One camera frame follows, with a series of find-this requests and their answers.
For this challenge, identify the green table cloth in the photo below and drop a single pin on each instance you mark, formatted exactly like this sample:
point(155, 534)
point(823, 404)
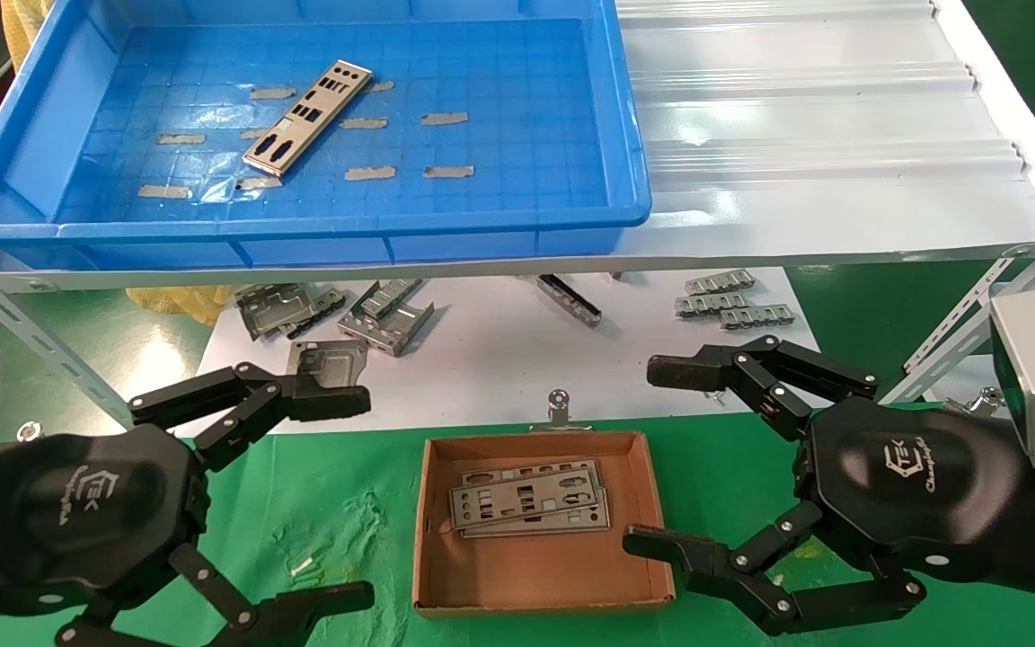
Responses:
point(347, 503)

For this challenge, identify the blue plastic tray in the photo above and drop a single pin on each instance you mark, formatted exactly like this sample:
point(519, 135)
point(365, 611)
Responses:
point(526, 72)

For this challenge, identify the white metal shelf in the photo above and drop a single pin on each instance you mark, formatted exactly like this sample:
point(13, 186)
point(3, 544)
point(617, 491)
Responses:
point(796, 135)

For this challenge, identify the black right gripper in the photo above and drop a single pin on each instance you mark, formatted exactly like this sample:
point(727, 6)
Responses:
point(895, 476)

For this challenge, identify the small notched metal strip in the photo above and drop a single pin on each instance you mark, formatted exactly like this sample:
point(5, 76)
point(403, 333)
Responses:
point(711, 304)
point(720, 282)
point(758, 316)

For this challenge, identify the grey stamped metal bracket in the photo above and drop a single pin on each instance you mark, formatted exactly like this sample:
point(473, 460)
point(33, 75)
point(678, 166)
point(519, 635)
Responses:
point(387, 331)
point(331, 304)
point(270, 310)
point(329, 359)
point(392, 295)

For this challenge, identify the long grey metal strip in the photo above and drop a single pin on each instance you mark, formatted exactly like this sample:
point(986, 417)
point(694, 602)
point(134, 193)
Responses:
point(569, 298)

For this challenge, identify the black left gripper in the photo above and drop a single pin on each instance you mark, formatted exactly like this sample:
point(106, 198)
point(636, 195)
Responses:
point(59, 512)

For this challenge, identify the white board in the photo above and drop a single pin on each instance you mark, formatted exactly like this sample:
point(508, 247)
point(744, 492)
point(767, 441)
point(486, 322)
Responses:
point(499, 359)

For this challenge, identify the white perforated shelf brace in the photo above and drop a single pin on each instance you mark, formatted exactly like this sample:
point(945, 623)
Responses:
point(958, 314)
point(32, 346)
point(922, 373)

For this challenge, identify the small white scrap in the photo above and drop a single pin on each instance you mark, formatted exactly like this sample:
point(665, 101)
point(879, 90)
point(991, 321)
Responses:
point(302, 566)

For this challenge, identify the brown cardboard box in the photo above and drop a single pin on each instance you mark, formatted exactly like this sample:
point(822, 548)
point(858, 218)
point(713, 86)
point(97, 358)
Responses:
point(535, 571)

